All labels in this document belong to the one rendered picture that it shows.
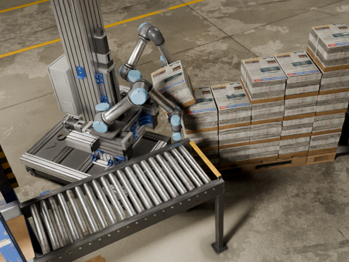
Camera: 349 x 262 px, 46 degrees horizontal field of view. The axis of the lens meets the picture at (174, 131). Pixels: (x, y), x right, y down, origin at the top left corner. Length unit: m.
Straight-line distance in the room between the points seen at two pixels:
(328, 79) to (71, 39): 2.10
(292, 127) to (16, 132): 3.07
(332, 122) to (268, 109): 0.65
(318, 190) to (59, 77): 2.51
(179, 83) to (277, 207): 1.42
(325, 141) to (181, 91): 1.52
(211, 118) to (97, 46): 1.11
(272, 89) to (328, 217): 1.21
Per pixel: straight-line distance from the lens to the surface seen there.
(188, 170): 3.05
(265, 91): 3.55
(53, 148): 4.40
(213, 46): 6.13
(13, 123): 5.30
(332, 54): 3.58
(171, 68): 3.62
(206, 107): 3.56
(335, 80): 3.74
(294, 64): 3.71
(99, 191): 3.02
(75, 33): 3.29
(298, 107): 3.78
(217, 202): 3.10
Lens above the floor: 2.99
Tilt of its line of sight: 40 degrees down
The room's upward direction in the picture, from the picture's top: 5 degrees counter-clockwise
